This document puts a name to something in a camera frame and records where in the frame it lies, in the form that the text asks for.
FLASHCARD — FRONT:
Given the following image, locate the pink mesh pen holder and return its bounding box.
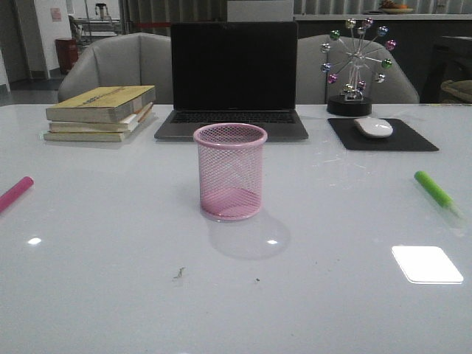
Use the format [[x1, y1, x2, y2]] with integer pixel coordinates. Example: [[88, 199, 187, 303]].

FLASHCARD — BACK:
[[193, 122, 268, 221]]

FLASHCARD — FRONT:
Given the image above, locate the right grey armchair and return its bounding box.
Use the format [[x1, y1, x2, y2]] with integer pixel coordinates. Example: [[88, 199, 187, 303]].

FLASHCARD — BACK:
[[296, 35, 420, 104]]

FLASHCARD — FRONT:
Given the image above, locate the grey armchair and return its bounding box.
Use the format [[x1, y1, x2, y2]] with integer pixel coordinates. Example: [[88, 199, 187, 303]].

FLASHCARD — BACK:
[[58, 32, 173, 104], [296, 35, 420, 104]]

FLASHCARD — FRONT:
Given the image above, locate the cream book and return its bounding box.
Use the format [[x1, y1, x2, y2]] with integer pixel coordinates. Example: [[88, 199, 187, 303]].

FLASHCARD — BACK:
[[43, 112, 152, 142], [49, 103, 153, 133]]

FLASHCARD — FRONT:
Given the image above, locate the middle cream book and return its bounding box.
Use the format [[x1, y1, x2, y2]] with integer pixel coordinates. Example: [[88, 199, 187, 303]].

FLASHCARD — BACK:
[[49, 103, 153, 133]]

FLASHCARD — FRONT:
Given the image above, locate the top yellow book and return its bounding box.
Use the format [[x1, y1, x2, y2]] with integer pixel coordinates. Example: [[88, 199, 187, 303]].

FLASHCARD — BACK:
[[46, 86, 156, 123]]

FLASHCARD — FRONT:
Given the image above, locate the ferris wheel desk toy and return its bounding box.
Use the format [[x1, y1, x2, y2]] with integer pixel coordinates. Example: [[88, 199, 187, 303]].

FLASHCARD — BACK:
[[319, 17, 393, 117]]

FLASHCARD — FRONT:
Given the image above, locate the grey open laptop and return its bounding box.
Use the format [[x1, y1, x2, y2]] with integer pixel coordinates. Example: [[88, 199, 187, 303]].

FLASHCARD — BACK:
[[154, 21, 308, 142]]

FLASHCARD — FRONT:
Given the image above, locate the green highlighter pen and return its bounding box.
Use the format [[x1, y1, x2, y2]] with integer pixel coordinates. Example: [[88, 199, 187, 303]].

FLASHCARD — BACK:
[[414, 170, 464, 219]]

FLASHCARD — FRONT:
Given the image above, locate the beige cushion at right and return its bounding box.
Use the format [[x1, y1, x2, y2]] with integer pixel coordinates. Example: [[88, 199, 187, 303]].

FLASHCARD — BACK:
[[440, 80, 471, 103]]

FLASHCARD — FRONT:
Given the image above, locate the fruit bowl on counter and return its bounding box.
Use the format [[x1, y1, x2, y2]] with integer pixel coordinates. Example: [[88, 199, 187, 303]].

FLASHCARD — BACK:
[[379, 0, 414, 15]]

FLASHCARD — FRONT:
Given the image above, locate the white computer mouse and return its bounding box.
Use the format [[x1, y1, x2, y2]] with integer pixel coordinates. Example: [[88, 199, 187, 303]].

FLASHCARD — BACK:
[[353, 117, 393, 138]]

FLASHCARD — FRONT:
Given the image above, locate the black mouse pad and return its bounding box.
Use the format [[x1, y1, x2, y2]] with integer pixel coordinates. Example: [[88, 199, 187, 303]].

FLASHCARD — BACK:
[[327, 118, 439, 152]]

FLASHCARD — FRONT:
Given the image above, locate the bottom cream book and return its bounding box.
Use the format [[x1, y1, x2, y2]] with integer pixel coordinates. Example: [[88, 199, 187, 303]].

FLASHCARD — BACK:
[[43, 112, 152, 142]]

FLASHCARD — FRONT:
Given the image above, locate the left grey armchair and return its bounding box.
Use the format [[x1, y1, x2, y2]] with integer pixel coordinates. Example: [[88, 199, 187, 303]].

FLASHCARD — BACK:
[[58, 32, 173, 104]]

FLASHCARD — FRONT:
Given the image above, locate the metal cart in background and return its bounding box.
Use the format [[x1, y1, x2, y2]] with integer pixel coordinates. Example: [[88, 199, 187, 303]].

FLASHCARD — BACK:
[[66, 0, 122, 44]]

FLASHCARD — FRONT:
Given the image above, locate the red trash bin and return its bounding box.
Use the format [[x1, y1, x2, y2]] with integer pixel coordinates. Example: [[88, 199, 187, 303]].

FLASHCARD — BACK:
[[55, 38, 78, 74]]

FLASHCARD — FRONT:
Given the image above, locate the pink highlighter pen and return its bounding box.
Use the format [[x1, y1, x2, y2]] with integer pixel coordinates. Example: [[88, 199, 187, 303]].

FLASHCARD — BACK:
[[0, 176, 34, 212]]

